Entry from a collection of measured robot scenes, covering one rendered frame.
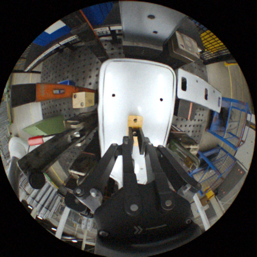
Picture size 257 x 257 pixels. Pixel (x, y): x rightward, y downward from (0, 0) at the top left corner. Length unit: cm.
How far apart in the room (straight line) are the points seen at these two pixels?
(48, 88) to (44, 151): 10
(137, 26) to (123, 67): 12
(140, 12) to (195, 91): 27
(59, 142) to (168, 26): 32
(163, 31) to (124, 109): 24
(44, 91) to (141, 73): 22
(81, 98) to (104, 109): 8
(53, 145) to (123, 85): 21
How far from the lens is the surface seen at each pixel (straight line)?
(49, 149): 16
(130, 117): 20
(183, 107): 31
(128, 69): 24
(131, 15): 22
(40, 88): 15
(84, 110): 60
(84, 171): 31
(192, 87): 31
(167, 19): 22
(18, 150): 76
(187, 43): 29
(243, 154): 807
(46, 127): 62
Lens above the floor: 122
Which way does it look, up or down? 69 degrees down
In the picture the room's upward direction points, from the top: 178 degrees counter-clockwise
